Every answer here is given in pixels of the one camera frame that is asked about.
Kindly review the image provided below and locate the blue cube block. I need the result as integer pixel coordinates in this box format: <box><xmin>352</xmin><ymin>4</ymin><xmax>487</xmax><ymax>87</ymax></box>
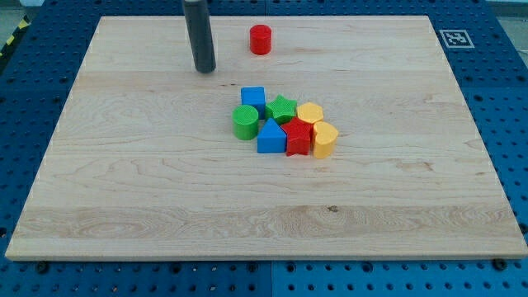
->
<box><xmin>240</xmin><ymin>86</ymin><xmax>266</xmax><ymax>120</ymax></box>

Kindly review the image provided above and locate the blue triangle block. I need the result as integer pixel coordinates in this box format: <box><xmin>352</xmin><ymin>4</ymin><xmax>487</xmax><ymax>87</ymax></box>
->
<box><xmin>257</xmin><ymin>118</ymin><xmax>287</xmax><ymax>153</ymax></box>

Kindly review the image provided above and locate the green cylinder block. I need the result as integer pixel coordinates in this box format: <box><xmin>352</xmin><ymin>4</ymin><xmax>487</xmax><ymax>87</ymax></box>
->
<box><xmin>232</xmin><ymin>105</ymin><xmax>259</xmax><ymax>140</ymax></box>

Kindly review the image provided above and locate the red star block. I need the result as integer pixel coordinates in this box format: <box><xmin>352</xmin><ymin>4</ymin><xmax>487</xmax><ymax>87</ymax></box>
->
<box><xmin>280</xmin><ymin>117</ymin><xmax>313</xmax><ymax>157</ymax></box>

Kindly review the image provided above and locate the green star block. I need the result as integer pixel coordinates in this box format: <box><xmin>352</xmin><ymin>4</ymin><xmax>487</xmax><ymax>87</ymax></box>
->
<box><xmin>265</xmin><ymin>94</ymin><xmax>297</xmax><ymax>125</ymax></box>

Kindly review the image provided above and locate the yellow hexagon block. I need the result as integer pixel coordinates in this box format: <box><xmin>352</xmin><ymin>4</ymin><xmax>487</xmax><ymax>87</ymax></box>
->
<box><xmin>296</xmin><ymin>102</ymin><xmax>324</xmax><ymax>124</ymax></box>

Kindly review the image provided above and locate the yellow heart block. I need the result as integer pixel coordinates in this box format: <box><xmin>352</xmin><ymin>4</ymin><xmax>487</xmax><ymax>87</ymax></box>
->
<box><xmin>313</xmin><ymin>121</ymin><xmax>339</xmax><ymax>159</ymax></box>

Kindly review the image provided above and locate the red cylinder block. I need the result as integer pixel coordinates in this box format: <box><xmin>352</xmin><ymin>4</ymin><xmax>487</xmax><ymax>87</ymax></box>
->
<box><xmin>249</xmin><ymin>24</ymin><xmax>272</xmax><ymax>55</ymax></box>

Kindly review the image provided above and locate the light wooden board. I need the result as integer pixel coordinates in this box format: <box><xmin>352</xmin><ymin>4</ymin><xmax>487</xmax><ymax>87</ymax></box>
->
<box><xmin>6</xmin><ymin>16</ymin><xmax>527</xmax><ymax>261</ymax></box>

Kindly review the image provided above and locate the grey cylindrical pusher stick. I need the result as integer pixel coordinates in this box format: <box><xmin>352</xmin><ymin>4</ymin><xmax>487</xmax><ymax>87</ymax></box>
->
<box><xmin>182</xmin><ymin>0</ymin><xmax>216</xmax><ymax>73</ymax></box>

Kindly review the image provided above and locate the white fiducial marker tag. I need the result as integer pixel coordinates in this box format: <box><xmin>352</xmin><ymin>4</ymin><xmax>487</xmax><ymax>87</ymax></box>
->
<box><xmin>440</xmin><ymin>29</ymin><xmax>474</xmax><ymax>49</ymax></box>

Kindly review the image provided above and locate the yellow black hazard tape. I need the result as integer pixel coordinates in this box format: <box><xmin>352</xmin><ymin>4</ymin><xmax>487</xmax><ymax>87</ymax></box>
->
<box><xmin>1</xmin><ymin>15</ymin><xmax>31</xmax><ymax>60</ymax></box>

